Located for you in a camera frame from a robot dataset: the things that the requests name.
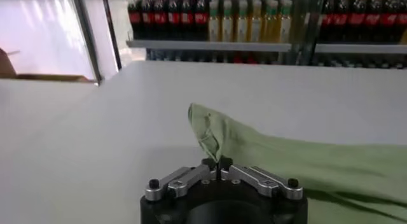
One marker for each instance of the grey metal shelf rack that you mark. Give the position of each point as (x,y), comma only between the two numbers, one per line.
(359,48)
(206,46)

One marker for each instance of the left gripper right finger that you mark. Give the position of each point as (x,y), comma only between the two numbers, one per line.
(260,182)

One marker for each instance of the light green polo shirt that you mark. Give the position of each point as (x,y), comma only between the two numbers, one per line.
(318,168)

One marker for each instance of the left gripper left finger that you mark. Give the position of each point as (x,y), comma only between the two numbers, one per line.
(187,180)

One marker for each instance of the grey slanted frame post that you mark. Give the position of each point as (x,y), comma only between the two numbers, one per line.
(86,34)

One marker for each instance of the yellow juice bottle green cap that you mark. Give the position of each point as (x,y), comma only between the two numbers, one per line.
(214,25)
(285,25)
(256,25)
(242,25)
(271,25)
(227,25)

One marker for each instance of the thin black slanted pole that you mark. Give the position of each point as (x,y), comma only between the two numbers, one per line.
(111,29)

